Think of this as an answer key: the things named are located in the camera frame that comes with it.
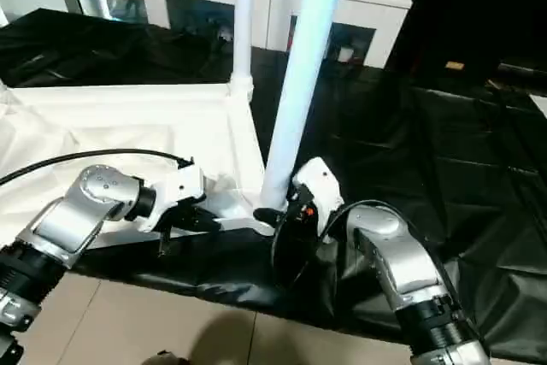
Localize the white plastic table top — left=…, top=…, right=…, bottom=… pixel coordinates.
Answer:
left=0, top=81, right=279, bottom=250

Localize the black work mat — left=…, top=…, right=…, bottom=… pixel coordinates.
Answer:
left=0, top=10, right=547, bottom=364

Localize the white flat board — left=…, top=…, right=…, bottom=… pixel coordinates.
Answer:
left=530, top=93, right=547, bottom=120

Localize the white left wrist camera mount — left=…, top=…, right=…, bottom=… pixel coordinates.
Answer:
left=137, top=165, right=206, bottom=233

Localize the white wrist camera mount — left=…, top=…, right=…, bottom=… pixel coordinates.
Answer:
left=137, top=165, right=206, bottom=233
left=292, top=157, right=344, bottom=242

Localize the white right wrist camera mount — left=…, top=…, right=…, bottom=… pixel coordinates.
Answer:
left=292, top=157, right=344, bottom=242

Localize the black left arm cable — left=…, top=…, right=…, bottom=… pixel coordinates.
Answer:
left=0, top=150, right=196, bottom=188

